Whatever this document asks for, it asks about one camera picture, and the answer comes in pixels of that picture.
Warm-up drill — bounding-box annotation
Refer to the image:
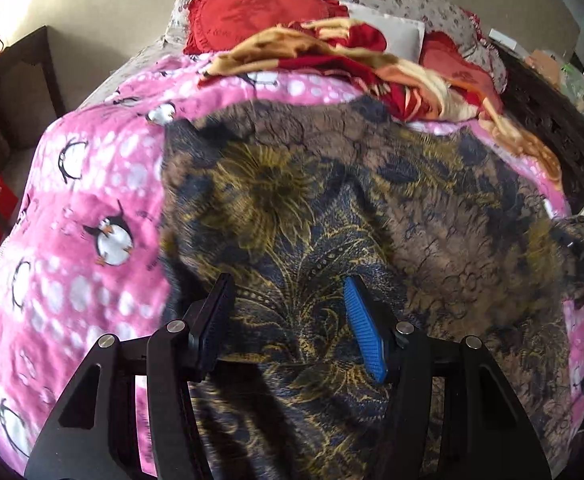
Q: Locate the white pillow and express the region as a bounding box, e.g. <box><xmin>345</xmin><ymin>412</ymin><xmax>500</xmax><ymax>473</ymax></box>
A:
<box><xmin>344</xmin><ymin>2</ymin><xmax>425</xmax><ymax>61</ymax></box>

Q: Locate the brown floral patterned garment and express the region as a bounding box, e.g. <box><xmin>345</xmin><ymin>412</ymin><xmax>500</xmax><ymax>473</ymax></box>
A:
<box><xmin>159</xmin><ymin>95</ymin><xmax>584</xmax><ymax>480</ymax></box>

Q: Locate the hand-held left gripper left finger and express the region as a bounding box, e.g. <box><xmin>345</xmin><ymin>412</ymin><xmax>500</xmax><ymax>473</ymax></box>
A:
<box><xmin>24</xmin><ymin>273</ymin><xmax>236</xmax><ymax>480</ymax></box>

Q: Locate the pink penguin print blanket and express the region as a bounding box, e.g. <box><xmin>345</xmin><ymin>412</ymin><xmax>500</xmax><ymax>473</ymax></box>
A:
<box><xmin>0</xmin><ymin>52</ymin><xmax>584</xmax><ymax>480</ymax></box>

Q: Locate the small red pillow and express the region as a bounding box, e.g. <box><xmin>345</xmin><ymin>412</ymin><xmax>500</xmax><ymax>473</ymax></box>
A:
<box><xmin>419</xmin><ymin>30</ymin><xmax>508</xmax><ymax>96</ymax></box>

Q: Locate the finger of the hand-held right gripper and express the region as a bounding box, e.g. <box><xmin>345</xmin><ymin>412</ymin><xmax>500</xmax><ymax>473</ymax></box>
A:
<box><xmin>552</xmin><ymin>215</ymin><xmax>584</xmax><ymax>291</ymax></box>

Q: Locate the red heart-shaped frilly pillow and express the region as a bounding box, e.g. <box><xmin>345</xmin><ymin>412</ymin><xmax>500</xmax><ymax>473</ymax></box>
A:
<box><xmin>183</xmin><ymin>0</ymin><xmax>348</xmax><ymax>56</ymax></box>

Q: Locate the dark carved wooden headboard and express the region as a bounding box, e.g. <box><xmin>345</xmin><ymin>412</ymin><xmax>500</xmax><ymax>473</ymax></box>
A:
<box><xmin>492</xmin><ymin>42</ymin><xmax>584</xmax><ymax>216</ymax></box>

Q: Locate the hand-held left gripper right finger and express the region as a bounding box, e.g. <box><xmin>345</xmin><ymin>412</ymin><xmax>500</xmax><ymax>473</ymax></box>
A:
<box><xmin>343</xmin><ymin>276</ymin><xmax>553</xmax><ymax>480</ymax></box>

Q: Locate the red and yellow fleece blanket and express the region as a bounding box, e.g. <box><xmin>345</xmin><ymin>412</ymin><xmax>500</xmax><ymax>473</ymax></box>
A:
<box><xmin>197</xmin><ymin>17</ymin><xmax>565</xmax><ymax>196</ymax></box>

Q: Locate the dark wooden sofa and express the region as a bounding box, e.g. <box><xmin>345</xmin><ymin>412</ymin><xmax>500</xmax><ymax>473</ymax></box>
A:
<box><xmin>0</xmin><ymin>25</ymin><xmax>68</xmax><ymax>171</ymax></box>

